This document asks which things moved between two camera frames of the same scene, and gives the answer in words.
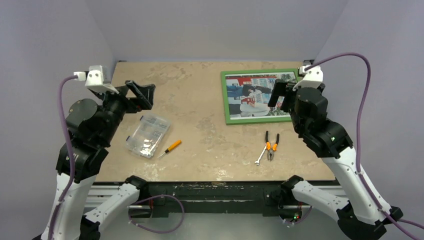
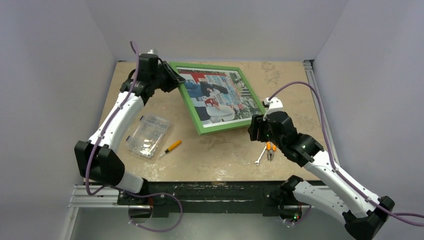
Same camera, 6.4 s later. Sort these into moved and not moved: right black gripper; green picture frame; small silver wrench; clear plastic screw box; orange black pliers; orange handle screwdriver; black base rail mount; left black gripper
Moved: right black gripper; left black gripper; green picture frame
Not moved: black base rail mount; orange black pliers; small silver wrench; orange handle screwdriver; clear plastic screw box
